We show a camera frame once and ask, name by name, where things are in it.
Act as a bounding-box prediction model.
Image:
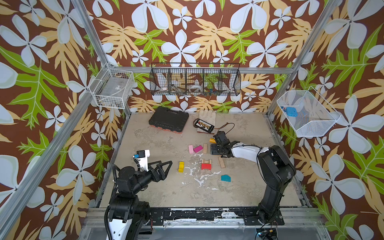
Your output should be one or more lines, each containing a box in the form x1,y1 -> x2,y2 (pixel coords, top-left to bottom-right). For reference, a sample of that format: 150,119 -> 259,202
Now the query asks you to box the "white work glove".
198,110 -> 216,127

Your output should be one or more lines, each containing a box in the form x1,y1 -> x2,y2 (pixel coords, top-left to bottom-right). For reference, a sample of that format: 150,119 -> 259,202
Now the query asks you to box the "black and red tool case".
149,107 -> 189,134

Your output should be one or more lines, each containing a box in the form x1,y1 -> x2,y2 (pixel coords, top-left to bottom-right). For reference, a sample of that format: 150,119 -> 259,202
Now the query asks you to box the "magenta block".
193,145 -> 204,153

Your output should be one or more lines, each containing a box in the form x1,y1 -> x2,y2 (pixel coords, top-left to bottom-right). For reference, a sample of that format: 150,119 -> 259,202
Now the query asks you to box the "yellow arch block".
178,162 -> 185,173

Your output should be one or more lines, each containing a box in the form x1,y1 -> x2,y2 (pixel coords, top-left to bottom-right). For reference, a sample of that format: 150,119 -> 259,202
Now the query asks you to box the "light pink rectangular block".
189,145 -> 195,155

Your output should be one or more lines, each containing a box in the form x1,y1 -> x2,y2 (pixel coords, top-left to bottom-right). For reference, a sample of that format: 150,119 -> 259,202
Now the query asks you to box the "blue object in basket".
285,107 -> 298,118

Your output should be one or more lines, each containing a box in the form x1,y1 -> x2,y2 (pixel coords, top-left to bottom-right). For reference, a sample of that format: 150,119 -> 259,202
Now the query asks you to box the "black wire basket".
149,63 -> 242,96

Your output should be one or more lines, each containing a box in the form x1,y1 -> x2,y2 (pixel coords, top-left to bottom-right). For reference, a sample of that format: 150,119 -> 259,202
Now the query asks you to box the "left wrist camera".
133,150 -> 150,172

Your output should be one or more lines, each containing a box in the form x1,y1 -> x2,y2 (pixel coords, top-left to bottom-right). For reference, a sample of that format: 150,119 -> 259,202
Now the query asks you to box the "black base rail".
150,207 -> 285,226

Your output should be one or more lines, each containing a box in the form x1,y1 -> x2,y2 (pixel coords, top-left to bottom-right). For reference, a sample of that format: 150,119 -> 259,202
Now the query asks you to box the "tape roll in basket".
189,85 -> 203,93

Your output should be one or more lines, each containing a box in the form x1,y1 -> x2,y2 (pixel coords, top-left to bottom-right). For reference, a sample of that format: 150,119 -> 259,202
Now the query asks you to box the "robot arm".
230,141 -> 296,224

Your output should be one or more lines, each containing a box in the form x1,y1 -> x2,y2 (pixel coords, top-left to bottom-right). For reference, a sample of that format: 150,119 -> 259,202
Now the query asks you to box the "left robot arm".
104,161 -> 173,240

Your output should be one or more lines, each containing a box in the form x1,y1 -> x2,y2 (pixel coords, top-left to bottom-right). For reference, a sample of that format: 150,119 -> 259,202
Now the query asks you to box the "natural wood flat block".
203,144 -> 208,154

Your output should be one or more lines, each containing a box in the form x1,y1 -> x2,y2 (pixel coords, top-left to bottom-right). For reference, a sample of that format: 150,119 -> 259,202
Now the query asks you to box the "white wire basket left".
90,68 -> 135,109

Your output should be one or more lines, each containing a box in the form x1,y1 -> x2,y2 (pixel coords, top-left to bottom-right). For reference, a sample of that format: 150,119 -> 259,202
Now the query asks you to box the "black charging board with cables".
193,119 -> 235,135

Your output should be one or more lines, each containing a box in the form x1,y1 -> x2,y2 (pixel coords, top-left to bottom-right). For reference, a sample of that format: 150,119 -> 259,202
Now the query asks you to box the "white wire basket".
90,68 -> 135,109
277,87 -> 342,138

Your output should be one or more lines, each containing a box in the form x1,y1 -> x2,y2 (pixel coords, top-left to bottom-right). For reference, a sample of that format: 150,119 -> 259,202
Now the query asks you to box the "teal block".
221,175 -> 231,183

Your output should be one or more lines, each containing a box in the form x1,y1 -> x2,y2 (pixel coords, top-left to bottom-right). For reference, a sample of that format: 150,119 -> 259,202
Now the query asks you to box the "red block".
201,164 -> 212,171

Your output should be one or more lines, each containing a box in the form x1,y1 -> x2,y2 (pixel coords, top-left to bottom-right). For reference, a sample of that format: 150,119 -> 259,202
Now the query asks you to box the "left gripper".
131,159 -> 172,197

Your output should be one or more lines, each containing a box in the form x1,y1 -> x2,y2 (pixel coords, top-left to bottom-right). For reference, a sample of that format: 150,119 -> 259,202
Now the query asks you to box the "white wire basket right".
277,87 -> 342,138

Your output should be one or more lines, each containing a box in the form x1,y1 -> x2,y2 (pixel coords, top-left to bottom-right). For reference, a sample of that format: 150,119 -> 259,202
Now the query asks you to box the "natural wood long block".
218,157 -> 226,169

